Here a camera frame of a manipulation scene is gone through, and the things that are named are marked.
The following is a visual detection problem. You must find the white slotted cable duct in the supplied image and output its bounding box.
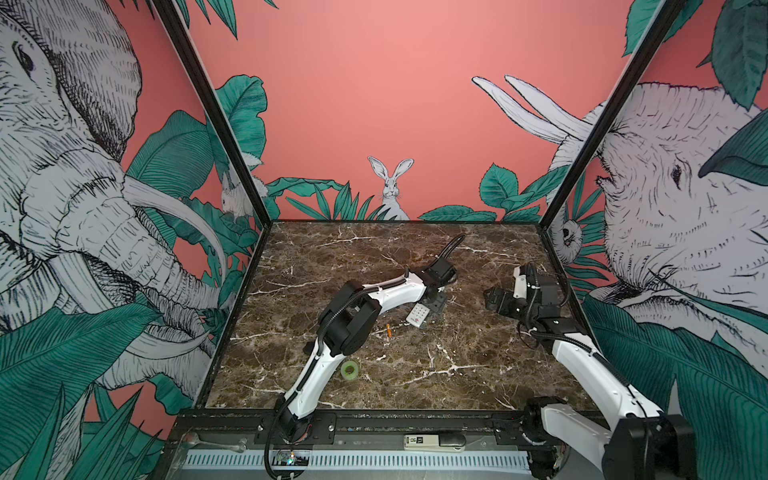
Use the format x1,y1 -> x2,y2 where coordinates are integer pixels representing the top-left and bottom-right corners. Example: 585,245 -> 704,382
182,449 -> 531,474

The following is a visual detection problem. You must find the small circuit board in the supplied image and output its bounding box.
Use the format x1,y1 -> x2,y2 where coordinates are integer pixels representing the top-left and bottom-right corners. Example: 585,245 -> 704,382
272,450 -> 311,468

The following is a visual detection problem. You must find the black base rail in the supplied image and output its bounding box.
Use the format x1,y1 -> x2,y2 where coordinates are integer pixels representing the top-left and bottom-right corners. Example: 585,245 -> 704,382
170,409 -> 601,448

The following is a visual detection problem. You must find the green tape roll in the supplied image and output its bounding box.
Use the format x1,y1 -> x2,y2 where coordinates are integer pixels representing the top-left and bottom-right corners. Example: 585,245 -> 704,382
340,360 -> 360,381

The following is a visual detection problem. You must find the white remote control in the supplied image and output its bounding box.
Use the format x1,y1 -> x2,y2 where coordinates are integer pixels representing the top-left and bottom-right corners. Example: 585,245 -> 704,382
406,303 -> 431,328

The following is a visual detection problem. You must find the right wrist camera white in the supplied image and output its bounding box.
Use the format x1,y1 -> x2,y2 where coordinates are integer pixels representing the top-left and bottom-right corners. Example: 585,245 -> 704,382
513,266 -> 528,299

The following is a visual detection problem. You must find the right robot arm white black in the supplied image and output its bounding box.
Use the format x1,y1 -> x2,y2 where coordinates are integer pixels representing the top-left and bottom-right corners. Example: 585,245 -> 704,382
483,263 -> 698,479

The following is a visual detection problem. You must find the white label tag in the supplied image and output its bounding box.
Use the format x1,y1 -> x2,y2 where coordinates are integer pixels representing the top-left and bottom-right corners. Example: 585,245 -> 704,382
404,434 -> 440,451

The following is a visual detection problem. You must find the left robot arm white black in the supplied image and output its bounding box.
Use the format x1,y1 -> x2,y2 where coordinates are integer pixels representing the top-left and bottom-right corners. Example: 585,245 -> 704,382
275,258 -> 457,443

